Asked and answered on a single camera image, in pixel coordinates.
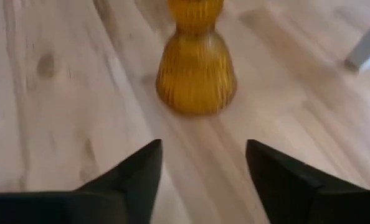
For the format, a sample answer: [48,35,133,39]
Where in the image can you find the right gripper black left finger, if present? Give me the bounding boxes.
[0,139,163,224]

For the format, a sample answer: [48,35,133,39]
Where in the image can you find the white perforated metal shelf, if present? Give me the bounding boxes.
[343,11,370,73]

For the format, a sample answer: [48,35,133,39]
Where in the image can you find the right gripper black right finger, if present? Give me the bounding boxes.
[246,139,370,224]

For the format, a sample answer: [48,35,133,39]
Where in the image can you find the amber ribbed glass candle holder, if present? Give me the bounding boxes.
[154,0,239,117]

